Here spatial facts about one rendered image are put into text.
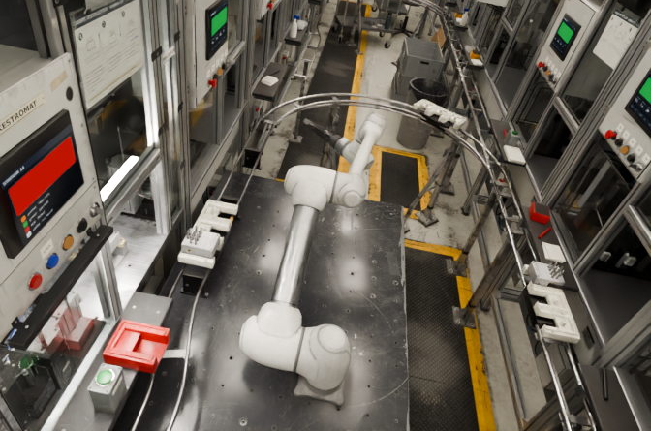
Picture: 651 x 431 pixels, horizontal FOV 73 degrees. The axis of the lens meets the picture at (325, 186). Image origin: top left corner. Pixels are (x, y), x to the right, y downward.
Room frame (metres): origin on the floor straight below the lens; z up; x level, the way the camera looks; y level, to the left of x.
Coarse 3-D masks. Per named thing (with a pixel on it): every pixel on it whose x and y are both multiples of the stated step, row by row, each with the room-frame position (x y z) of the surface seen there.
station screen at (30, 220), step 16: (48, 144) 0.67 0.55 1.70; (32, 160) 0.62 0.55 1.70; (16, 176) 0.57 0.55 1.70; (64, 176) 0.69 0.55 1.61; (80, 176) 0.74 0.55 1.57; (48, 192) 0.63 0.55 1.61; (64, 192) 0.68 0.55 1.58; (32, 208) 0.58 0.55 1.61; (48, 208) 0.62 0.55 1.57; (16, 224) 0.54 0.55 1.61; (32, 224) 0.57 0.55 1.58
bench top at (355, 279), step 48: (240, 192) 1.84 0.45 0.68; (240, 240) 1.48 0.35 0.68; (336, 240) 1.62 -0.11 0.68; (384, 240) 1.69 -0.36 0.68; (240, 288) 1.21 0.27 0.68; (336, 288) 1.32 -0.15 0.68; (384, 288) 1.38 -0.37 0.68; (192, 336) 0.94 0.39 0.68; (384, 336) 1.12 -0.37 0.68; (144, 384) 0.72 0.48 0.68; (192, 384) 0.76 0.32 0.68; (240, 384) 0.79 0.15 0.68; (288, 384) 0.83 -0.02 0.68; (384, 384) 0.91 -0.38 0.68
